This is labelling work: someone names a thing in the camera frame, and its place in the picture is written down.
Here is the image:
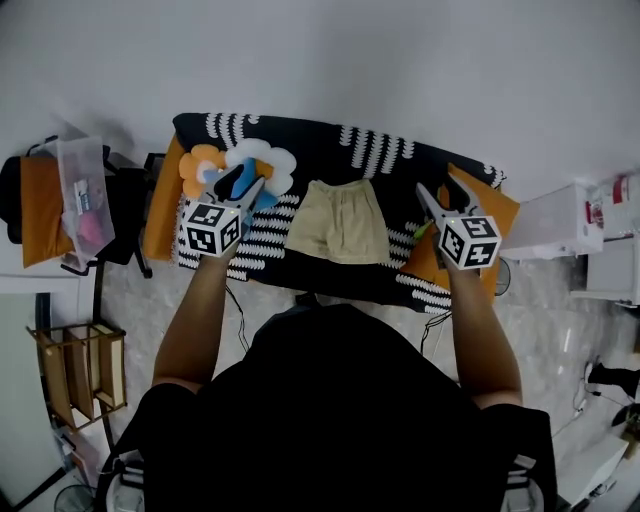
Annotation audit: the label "black white patterned blanket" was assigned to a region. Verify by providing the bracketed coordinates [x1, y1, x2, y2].
[169, 112, 506, 316]

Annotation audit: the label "person's right forearm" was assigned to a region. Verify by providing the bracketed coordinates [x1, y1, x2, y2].
[442, 264, 524, 409]

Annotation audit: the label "orange cushion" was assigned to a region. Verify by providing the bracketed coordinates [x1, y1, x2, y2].
[19, 157, 76, 270]
[399, 162, 521, 296]

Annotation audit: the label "small black fan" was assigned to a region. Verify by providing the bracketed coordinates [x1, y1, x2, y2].
[492, 257, 512, 301]

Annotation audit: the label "white flower pillow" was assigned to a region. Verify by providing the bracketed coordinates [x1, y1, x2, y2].
[197, 138, 297, 196]

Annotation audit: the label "thin black cable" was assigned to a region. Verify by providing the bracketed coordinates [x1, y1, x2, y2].
[224, 284, 251, 356]
[419, 309, 454, 356]

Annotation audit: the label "white cabinet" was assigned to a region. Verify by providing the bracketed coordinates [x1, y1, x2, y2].
[499, 182, 606, 261]

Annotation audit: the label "white desk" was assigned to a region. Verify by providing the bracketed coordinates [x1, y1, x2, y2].
[569, 234, 640, 306]

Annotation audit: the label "black office chair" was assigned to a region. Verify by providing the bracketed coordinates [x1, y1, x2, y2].
[0, 134, 166, 281]

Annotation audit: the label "pale yellow shorts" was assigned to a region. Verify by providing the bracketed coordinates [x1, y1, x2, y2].
[284, 178, 391, 265]

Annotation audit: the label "orange flower pillow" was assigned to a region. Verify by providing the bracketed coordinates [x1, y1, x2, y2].
[178, 144, 227, 197]

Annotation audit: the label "pack of water bottles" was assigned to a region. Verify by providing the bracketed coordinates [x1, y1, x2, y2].
[584, 172, 640, 236]

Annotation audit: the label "blue star pillow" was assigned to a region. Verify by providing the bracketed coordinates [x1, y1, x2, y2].
[232, 156, 279, 211]

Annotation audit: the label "person's black shirt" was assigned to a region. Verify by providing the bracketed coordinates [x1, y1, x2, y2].
[97, 303, 559, 512]

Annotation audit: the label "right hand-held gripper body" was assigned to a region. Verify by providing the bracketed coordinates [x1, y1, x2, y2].
[433, 208, 503, 271]

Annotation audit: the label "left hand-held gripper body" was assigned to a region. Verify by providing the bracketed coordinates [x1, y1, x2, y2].
[178, 192, 259, 260]

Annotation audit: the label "person's left forearm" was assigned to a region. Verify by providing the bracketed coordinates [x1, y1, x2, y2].
[151, 244, 241, 394]

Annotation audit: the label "clear plastic storage box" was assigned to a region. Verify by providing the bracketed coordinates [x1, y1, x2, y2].
[54, 135, 117, 264]

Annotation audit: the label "black floor fan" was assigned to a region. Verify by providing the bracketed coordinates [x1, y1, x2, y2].
[52, 482, 99, 512]

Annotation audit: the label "wooden magazine rack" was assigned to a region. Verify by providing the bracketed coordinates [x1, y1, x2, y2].
[25, 322, 127, 432]

